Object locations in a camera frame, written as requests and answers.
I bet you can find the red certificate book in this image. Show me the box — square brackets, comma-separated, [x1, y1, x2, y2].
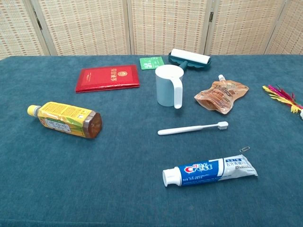
[75, 64, 141, 94]

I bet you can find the green card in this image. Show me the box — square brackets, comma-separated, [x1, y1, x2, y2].
[139, 56, 165, 71]

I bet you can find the blue white toothpaste tube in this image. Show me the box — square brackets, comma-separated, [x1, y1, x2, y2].
[162, 154, 258, 187]

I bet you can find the white toothbrush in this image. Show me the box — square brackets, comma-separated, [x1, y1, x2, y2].
[157, 121, 229, 136]

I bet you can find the white plastic mug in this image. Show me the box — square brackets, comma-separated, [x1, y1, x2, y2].
[155, 64, 185, 110]

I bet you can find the yellow label tea bottle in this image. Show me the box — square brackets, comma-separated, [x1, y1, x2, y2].
[27, 101, 103, 140]

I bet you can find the teal lint roller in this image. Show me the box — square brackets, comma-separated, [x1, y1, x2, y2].
[168, 48, 212, 71]

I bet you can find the woven folding screen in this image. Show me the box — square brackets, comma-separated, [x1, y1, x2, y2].
[0, 0, 303, 60]

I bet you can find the orange spout pouch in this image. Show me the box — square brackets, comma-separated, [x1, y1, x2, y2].
[194, 74, 250, 115]

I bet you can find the colourful feather shuttlecock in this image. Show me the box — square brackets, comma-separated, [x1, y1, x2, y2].
[262, 84, 303, 120]

